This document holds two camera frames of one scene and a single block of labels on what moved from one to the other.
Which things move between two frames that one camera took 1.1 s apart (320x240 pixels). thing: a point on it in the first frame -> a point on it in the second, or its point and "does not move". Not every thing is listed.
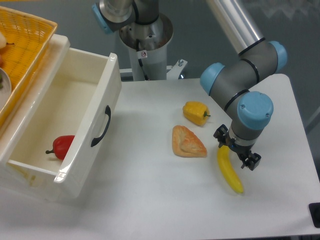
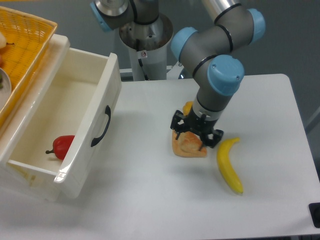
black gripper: x=252 y=159 -> x=201 y=125
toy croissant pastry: x=185 y=143 does not move
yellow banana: x=227 y=169 does not move
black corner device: x=314 y=209 does not move
